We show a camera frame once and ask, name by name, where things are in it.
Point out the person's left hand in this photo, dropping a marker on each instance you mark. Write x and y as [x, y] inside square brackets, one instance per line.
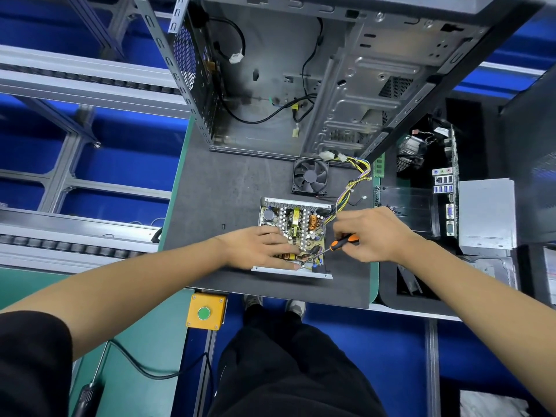
[261, 249]

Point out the person's right hand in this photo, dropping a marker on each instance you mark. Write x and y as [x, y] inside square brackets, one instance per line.
[378, 234]

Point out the silver power supply unit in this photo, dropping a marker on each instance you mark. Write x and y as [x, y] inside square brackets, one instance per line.
[291, 272]

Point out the power supply circuit board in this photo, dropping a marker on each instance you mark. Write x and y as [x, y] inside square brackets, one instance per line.
[295, 223]

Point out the person's left forearm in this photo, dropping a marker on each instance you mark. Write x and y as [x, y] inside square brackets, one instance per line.
[122, 295]

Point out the person's right forearm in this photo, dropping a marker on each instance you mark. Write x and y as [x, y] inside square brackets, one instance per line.
[486, 308]

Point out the person's left shoe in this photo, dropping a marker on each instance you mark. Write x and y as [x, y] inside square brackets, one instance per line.
[252, 301]

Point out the person's shoe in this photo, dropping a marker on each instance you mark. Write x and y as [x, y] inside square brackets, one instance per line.
[252, 301]
[297, 306]

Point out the person's right shoe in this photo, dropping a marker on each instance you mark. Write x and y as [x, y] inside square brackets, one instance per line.
[297, 306]

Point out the person's black trousers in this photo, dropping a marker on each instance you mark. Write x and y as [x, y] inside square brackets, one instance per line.
[287, 369]

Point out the person's black shirt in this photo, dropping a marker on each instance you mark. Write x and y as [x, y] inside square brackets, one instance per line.
[35, 369]

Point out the green motherboard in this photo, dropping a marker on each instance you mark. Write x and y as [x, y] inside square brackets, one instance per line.
[408, 208]

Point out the dark grey foam mat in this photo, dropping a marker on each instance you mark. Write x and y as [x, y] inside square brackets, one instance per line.
[217, 204]

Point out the yellow box with green button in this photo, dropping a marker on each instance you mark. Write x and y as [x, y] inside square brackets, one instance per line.
[205, 311]

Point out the black cooling fan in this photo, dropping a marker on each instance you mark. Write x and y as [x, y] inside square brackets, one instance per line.
[310, 176]

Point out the black foam tray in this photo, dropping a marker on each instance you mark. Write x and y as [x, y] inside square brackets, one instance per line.
[443, 295]

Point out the processor cooler with fan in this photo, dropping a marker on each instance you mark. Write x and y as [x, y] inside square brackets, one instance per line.
[415, 152]

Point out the silver optical drive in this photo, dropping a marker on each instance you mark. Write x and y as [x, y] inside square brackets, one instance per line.
[486, 212]

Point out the grey computer tower case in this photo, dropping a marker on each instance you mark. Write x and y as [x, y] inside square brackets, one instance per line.
[287, 91]

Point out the dark grey case side panel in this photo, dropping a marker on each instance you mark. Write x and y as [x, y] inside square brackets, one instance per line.
[530, 169]

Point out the hard disk drive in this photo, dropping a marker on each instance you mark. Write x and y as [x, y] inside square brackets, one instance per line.
[547, 273]

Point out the white plastic bag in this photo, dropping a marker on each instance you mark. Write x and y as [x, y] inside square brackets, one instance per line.
[491, 404]

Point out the aluminium conveyor frame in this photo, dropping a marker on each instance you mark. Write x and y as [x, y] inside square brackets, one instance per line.
[87, 78]

